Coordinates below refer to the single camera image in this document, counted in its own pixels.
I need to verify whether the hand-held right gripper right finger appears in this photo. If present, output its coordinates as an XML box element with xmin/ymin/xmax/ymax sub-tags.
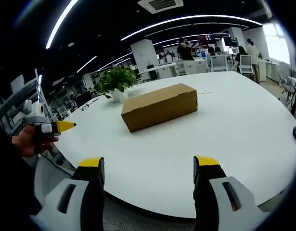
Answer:
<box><xmin>193</xmin><ymin>155</ymin><xmax>271</xmax><ymax>231</ymax></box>

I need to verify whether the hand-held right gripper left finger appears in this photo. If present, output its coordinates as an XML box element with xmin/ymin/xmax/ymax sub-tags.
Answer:
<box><xmin>32</xmin><ymin>156</ymin><xmax>105</xmax><ymax>231</ymax></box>

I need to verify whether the brown cardboard shoe box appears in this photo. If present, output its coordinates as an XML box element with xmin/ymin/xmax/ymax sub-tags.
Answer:
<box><xmin>120</xmin><ymin>83</ymin><xmax>198</xmax><ymax>133</ymax></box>

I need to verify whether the person's left hand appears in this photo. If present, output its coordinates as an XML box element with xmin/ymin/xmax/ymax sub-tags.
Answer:
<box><xmin>12</xmin><ymin>125</ymin><xmax>60</xmax><ymax>158</ymax></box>

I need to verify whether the white office chair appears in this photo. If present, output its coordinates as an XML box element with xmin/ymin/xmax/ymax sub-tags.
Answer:
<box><xmin>239</xmin><ymin>54</ymin><xmax>254</xmax><ymax>77</ymax></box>
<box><xmin>210</xmin><ymin>55</ymin><xmax>229</xmax><ymax>72</ymax></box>
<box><xmin>56</xmin><ymin>105</ymin><xmax>72</xmax><ymax>121</ymax></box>

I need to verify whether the white plant pot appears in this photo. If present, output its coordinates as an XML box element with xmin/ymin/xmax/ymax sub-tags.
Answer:
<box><xmin>112</xmin><ymin>88</ymin><xmax>128</xmax><ymax>103</ymax></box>

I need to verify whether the green potted plant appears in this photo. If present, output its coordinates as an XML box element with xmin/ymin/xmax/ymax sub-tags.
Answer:
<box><xmin>94</xmin><ymin>65</ymin><xmax>139</xmax><ymax>99</ymax></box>

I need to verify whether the ceiling air conditioner vent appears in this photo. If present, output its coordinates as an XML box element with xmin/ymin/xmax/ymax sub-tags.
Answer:
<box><xmin>137</xmin><ymin>0</ymin><xmax>184</xmax><ymax>14</ymax></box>

